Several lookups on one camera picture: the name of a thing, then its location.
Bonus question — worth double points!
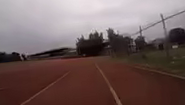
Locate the clump of dark trees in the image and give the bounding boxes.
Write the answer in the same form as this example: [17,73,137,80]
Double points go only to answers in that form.
[74,25,137,59]

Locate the red running track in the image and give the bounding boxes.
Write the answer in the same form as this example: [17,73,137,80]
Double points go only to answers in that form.
[0,41,185,105]

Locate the low flat-roofed stand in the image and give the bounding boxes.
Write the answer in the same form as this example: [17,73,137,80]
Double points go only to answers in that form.
[25,45,79,62]

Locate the short pole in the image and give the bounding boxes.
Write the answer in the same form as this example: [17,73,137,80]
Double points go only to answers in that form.
[138,25,144,39]

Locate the tall pole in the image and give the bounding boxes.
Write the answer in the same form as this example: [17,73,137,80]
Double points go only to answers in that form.
[160,12,172,60]

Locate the low dark trees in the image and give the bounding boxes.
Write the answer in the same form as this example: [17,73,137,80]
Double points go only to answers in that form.
[0,49,23,64]

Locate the grass strip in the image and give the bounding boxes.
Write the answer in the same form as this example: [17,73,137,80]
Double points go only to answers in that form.
[114,45,185,93]

